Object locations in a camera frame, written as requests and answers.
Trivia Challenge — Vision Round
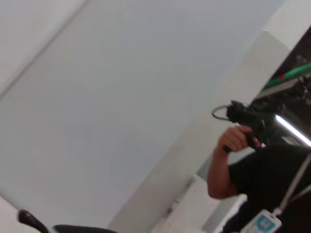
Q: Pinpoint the white lanyard id badge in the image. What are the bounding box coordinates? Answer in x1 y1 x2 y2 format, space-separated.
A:
240 155 311 233

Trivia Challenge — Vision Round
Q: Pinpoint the person bare forearm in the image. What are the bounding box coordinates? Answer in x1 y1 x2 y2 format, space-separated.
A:
207 145 241 200

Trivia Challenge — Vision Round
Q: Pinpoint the green cable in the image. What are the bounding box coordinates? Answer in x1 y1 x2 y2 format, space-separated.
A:
263 63 311 89

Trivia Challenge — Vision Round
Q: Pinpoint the black handheld controller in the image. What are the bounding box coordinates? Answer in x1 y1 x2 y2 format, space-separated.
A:
212 99 284 154

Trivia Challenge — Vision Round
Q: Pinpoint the bright ceiling light strip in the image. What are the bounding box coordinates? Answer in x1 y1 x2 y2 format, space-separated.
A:
275 115 311 148

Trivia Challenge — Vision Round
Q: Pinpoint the person bare hand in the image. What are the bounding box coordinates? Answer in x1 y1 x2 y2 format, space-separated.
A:
219 126 262 154

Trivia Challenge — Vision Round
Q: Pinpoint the black curved chair backrest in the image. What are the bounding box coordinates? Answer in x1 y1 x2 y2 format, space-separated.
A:
52 224 120 233

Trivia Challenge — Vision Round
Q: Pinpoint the person black shirt torso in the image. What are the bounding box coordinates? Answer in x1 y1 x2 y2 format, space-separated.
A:
222 143 311 233

